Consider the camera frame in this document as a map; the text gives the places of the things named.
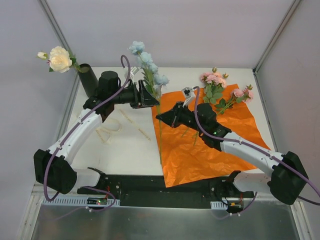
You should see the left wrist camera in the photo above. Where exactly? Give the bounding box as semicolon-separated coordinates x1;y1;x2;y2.
123;66;140;81

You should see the left white cable duct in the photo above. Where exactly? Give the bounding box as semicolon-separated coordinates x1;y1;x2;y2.
42;196;120;207

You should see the black cylindrical vase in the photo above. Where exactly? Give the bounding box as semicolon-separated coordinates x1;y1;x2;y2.
78;63;98;98

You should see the white cable duct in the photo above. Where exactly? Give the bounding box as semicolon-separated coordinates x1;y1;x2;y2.
42;196;120;207
210;201;228;210

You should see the orange wrapping paper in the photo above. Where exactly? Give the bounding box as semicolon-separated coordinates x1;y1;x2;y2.
151;91;273;187

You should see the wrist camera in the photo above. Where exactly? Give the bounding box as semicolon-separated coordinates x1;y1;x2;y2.
181;87;196;107
123;66;140;81

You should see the right white cable duct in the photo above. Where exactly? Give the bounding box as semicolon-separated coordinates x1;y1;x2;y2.
210;201;228;210

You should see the small pink rose stem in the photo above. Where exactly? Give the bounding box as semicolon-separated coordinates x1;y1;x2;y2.
192;84;255;147

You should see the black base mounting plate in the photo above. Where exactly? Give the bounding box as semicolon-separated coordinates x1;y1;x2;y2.
77;174;254;209

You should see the cream white rose stem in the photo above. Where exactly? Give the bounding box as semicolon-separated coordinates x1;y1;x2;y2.
36;46;81;73

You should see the light blue flower stem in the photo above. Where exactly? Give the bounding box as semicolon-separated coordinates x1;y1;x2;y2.
127;40;171;166

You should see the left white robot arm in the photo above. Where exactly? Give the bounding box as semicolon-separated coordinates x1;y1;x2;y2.
33;70;160;201

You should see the cream lace ribbon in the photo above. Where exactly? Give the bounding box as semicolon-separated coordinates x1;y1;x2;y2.
95;108;152;145

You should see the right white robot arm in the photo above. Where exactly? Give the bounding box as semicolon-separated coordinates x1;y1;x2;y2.
156;101;309;205

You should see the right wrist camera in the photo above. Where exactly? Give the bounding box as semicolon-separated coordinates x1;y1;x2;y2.
181;87;196;107

